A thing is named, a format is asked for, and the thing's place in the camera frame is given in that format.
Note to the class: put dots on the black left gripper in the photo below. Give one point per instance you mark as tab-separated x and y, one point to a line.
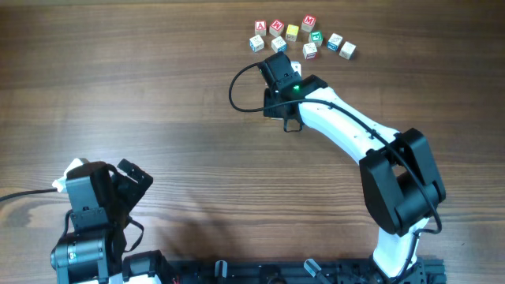
131	193

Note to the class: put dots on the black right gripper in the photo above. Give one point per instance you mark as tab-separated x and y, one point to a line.
268	98

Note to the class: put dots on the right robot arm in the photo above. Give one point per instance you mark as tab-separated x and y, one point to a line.
402	187

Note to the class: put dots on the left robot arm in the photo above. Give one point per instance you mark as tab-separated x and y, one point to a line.
93	247

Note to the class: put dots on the blue picture block centre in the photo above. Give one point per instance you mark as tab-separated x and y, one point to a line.
278	44

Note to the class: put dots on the blue picture block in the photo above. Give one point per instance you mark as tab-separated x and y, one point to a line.
256	43
278	44

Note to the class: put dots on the red edged picture block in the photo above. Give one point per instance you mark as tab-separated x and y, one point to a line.
309	50

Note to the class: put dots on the blue picture block far left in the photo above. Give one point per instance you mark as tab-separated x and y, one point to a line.
256	43

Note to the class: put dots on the yellow wooden block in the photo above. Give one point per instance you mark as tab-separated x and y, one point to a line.
292	32

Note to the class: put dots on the green letter block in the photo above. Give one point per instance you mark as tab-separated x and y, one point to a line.
316	38

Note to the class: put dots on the red letter W block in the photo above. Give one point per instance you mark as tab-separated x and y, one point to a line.
276	28

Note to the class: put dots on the red letter A block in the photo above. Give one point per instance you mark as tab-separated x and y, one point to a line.
260	28

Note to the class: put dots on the blue block right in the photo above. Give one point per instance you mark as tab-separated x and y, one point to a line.
334	41

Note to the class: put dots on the plain wooden block far right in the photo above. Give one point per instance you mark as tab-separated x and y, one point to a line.
347	50

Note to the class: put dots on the red letter M block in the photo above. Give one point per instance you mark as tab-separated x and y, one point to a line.
308	23

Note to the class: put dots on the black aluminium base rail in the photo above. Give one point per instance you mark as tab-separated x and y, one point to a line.
352	271

